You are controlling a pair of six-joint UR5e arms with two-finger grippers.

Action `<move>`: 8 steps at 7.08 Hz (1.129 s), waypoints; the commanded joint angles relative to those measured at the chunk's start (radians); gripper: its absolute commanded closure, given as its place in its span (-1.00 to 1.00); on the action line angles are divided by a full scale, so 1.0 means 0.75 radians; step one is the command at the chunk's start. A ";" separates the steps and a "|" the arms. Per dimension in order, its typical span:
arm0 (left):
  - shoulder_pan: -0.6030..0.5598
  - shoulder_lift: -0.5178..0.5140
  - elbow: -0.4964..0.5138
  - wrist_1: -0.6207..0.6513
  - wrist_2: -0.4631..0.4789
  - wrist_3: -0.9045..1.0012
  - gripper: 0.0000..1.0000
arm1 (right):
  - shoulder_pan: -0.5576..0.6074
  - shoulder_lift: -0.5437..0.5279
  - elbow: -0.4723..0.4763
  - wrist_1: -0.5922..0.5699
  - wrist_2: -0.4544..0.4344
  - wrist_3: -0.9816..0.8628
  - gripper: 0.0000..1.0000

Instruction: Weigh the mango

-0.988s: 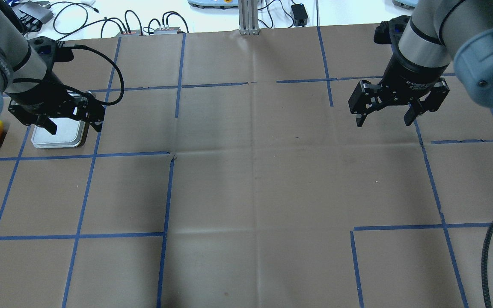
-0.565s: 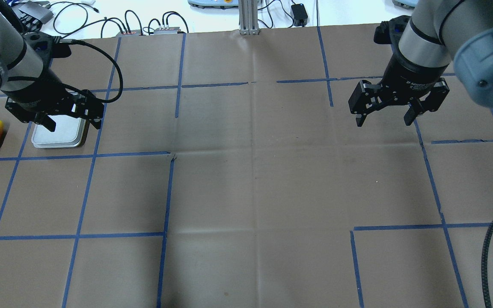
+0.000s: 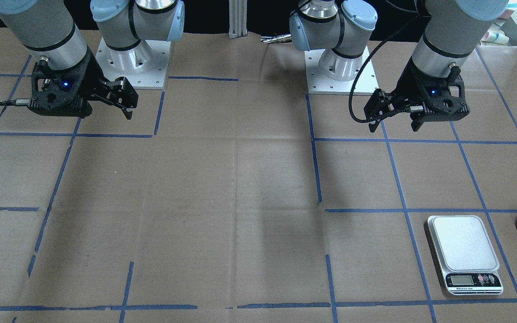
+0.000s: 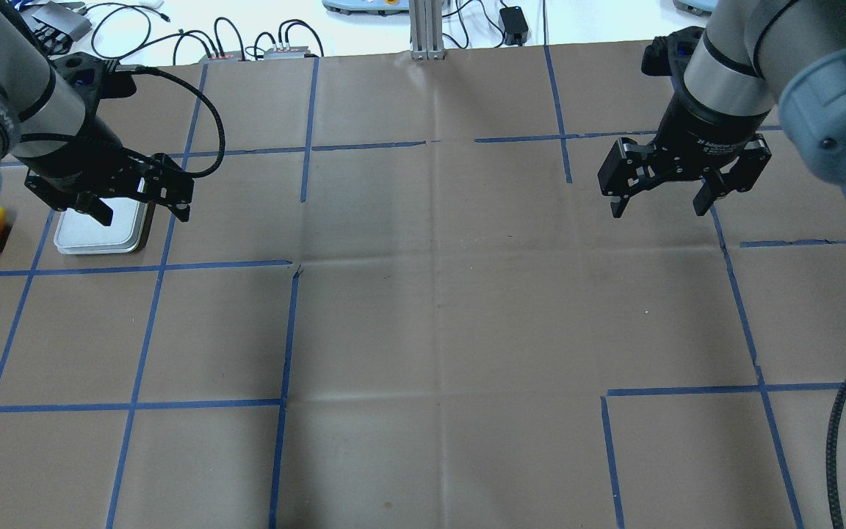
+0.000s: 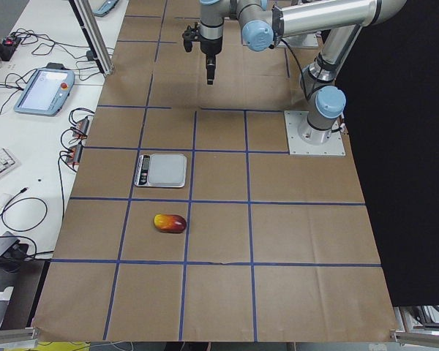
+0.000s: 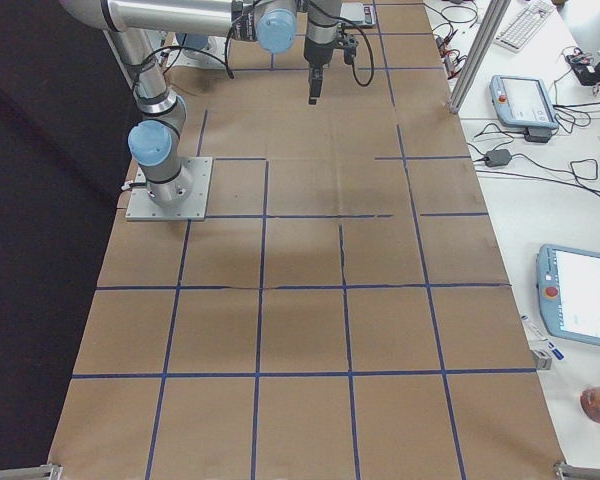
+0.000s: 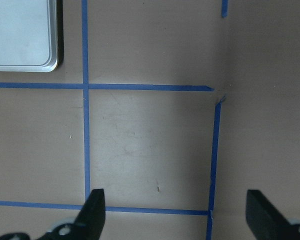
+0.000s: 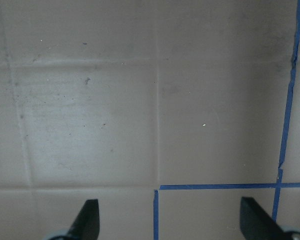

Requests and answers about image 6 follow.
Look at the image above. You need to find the small grey metal block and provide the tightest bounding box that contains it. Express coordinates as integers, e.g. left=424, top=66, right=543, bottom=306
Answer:
left=531, top=349, right=553, bottom=371

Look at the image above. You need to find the digital kitchen scale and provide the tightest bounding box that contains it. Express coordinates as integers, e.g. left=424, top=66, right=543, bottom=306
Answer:
left=341, top=2, right=376, bottom=29

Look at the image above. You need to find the lower teach pendant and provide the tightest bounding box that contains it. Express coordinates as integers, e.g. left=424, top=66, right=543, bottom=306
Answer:
left=536, top=244, right=600, bottom=346

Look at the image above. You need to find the upper teach pendant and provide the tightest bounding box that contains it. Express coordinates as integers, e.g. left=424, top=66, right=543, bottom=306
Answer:
left=489, top=75, right=559, bottom=130

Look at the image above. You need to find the brown cardboard table cover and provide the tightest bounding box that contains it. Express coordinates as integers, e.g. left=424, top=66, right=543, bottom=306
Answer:
left=49, top=1, right=562, bottom=479

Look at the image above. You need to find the white computer keyboard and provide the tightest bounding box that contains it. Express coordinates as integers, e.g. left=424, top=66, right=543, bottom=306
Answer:
left=493, top=0, right=556, bottom=53

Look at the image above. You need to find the black power adapter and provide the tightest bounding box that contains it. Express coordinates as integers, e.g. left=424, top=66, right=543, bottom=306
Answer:
left=484, top=148, right=512, bottom=168

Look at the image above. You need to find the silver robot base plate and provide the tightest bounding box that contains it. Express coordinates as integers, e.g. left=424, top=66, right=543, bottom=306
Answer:
left=125, top=157, right=213, bottom=221

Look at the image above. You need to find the aluminium frame post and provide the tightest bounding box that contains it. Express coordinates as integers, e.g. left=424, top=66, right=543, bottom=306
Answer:
left=448, top=0, right=510, bottom=114

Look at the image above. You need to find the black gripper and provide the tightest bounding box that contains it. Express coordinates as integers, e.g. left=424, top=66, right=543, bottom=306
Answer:
left=304, top=35, right=358, bottom=105

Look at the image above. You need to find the teach pendant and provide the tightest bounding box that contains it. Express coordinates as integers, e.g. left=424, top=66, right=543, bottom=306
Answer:
left=489, top=75, right=559, bottom=130
left=536, top=244, right=600, bottom=346

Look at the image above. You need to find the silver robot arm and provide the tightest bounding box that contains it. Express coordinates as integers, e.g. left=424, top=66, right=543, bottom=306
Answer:
left=62, top=1, right=358, bottom=207

